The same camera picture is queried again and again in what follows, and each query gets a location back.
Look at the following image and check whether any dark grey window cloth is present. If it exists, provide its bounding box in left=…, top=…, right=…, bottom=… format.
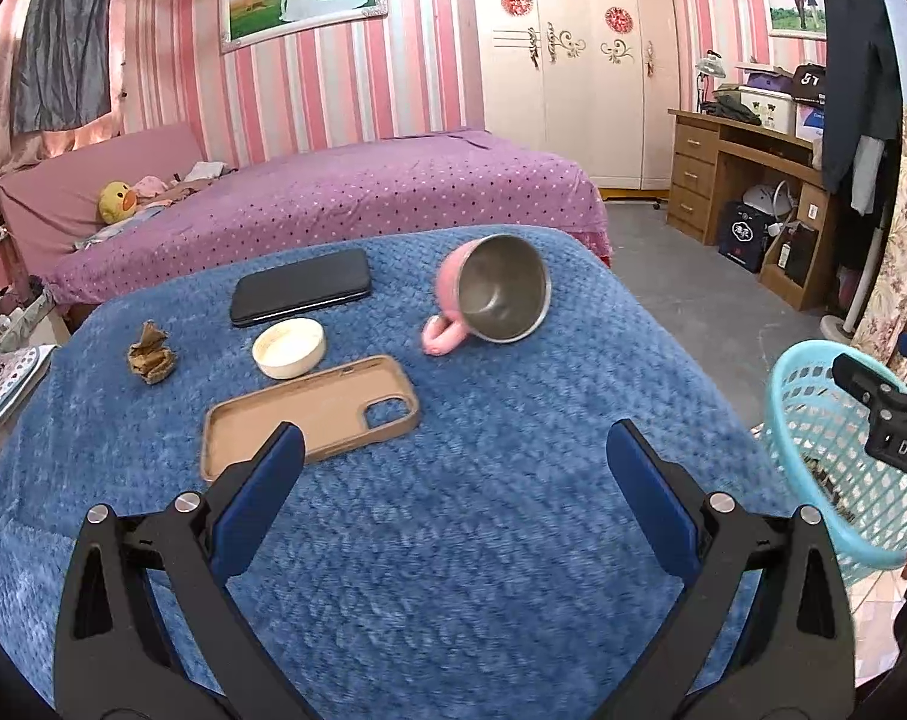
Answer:
left=11, top=0, right=117, bottom=135

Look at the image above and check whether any white fan stand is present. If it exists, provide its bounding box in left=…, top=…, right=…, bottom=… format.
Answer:
left=820, top=210, right=893, bottom=341

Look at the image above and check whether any wooden desk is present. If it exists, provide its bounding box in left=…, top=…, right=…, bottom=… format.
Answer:
left=666, top=108, right=854, bottom=313

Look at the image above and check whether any desk lamp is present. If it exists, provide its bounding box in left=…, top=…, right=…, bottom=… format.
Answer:
left=692, top=48, right=729, bottom=116

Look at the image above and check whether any black phone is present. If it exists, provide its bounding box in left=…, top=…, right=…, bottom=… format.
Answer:
left=229, top=248, right=372, bottom=329

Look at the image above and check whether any blue fleece blanket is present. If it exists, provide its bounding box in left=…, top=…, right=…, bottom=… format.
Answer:
left=0, top=224, right=801, bottom=720

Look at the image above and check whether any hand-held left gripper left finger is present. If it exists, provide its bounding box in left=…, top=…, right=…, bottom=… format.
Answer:
left=54, top=420, right=307, bottom=720

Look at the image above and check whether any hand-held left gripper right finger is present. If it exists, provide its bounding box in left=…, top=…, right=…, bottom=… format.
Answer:
left=606, top=418, right=857, bottom=720

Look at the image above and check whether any crumpled brown paper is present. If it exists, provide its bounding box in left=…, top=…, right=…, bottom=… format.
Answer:
left=126, top=319, right=179, bottom=386

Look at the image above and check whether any cream wardrobe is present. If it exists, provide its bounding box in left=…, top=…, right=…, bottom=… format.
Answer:
left=467, top=0, right=684, bottom=200

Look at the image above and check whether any bed with purple dotted cover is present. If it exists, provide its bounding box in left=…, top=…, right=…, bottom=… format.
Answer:
left=0, top=123, right=613, bottom=317

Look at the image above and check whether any dark hanging jacket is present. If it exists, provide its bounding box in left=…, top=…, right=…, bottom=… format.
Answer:
left=820, top=0, right=905, bottom=197

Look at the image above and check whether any floral cloth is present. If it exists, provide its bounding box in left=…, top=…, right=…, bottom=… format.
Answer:
left=850, top=108, right=907, bottom=385

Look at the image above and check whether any white round appliance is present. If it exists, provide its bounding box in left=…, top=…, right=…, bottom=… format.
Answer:
left=745, top=181, right=794, bottom=224

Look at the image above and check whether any light blue plastic basket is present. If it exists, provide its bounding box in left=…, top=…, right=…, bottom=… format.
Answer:
left=764, top=339, right=907, bottom=572

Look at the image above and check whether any black printed paper bag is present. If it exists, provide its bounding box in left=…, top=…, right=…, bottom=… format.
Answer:
left=717, top=200, right=774, bottom=274

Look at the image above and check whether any tan phone case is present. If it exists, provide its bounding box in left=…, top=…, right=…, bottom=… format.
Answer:
left=199, top=354, right=423, bottom=484

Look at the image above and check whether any white storage box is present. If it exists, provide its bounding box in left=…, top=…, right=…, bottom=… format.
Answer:
left=737, top=85, right=800, bottom=133

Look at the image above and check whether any yellow duck plush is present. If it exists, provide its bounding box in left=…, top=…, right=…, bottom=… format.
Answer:
left=96, top=181, right=140, bottom=227

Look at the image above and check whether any small white bowl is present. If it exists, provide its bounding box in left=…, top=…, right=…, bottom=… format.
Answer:
left=251, top=317, right=328, bottom=381

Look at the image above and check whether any black bag with white print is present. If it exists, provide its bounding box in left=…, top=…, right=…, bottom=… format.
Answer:
left=790, top=63, right=830, bottom=105

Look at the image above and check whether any pink steel-lined mug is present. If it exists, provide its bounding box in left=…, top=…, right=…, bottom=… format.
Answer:
left=421, top=233, right=553, bottom=358

